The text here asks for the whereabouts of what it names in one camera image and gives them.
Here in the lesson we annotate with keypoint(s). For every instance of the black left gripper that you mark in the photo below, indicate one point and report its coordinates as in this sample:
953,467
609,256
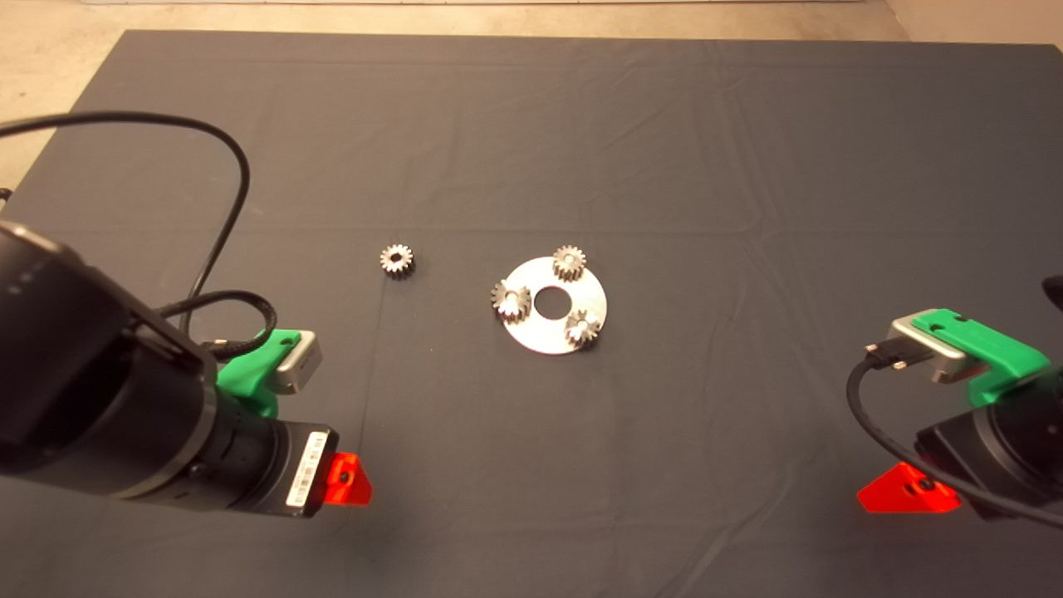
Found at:
257,465

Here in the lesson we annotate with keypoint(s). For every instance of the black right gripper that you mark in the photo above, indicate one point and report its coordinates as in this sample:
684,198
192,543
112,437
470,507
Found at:
1013,440

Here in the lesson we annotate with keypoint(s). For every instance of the small steel spur gear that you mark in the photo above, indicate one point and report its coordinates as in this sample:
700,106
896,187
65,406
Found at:
389,264

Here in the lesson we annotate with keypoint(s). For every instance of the large steel bevel gear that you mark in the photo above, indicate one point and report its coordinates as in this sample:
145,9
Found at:
508,303

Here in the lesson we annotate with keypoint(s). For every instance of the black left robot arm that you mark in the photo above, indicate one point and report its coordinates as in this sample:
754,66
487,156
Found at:
66,374

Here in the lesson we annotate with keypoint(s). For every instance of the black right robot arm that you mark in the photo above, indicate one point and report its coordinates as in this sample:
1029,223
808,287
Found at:
1055,292

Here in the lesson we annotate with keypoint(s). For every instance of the steel gear on plate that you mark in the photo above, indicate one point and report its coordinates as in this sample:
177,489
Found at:
581,330
569,266

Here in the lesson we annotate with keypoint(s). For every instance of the round metal plate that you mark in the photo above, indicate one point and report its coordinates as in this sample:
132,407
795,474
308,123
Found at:
544,339

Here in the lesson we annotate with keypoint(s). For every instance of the dark grey table cloth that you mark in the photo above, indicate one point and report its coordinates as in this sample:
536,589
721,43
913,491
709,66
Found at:
664,166

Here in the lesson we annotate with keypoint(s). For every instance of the grey left camera box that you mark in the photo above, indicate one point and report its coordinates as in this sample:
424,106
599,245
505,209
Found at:
299,365

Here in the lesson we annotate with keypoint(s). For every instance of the grey camera box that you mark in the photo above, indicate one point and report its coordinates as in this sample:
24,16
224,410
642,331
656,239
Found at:
299,365
913,340

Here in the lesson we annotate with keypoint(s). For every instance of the green left camera mount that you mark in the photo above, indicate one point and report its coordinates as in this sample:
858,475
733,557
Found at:
249,374

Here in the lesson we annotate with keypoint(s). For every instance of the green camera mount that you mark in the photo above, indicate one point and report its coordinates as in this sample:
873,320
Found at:
249,374
988,345

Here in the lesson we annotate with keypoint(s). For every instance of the grey right camera box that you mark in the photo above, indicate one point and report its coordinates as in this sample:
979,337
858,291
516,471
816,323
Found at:
913,340

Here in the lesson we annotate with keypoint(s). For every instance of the green right camera mount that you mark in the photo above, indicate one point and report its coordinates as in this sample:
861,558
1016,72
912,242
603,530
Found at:
988,345

